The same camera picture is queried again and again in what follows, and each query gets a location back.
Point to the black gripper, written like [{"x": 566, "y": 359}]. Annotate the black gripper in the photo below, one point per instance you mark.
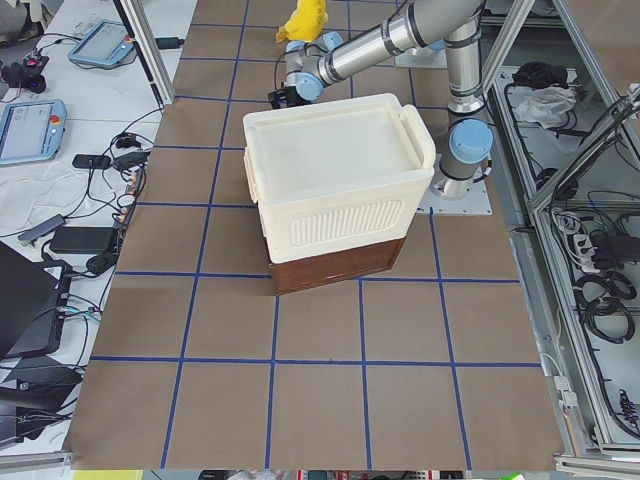
[{"x": 290, "y": 98}]

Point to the dark brown wooden drawer cabinet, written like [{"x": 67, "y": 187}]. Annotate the dark brown wooden drawer cabinet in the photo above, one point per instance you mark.
[{"x": 316, "y": 271}]

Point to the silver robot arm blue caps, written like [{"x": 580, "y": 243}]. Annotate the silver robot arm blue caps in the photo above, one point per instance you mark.
[{"x": 420, "y": 33}]

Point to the yellow plush toy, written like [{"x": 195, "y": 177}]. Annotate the yellow plush toy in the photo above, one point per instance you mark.
[{"x": 305, "y": 23}]

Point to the white storage box with lid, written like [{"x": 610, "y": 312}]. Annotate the white storage box with lid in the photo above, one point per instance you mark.
[{"x": 336, "y": 175}]

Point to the blue teach pendant far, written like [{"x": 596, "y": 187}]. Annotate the blue teach pendant far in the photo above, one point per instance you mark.
[{"x": 106, "y": 46}]

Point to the blue teach pendant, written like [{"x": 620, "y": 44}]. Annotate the blue teach pendant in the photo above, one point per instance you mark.
[
  {"x": 32, "y": 131},
  {"x": 106, "y": 46}
]

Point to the black power brick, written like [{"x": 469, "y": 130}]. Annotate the black power brick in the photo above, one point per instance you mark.
[{"x": 81, "y": 240}]

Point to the blue teach pendant near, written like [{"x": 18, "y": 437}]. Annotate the blue teach pendant near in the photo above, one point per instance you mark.
[{"x": 32, "y": 131}]

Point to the white crumpled cloth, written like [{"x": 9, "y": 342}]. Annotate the white crumpled cloth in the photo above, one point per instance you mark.
[{"x": 548, "y": 107}]

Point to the black laptop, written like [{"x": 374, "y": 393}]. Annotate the black laptop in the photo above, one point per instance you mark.
[{"x": 32, "y": 297}]

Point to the aluminium frame post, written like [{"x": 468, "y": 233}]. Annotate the aluminium frame post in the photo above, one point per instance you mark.
[{"x": 133, "y": 17}]

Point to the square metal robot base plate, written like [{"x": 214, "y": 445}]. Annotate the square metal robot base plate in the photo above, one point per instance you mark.
[{"x": 450, "y": 197}]

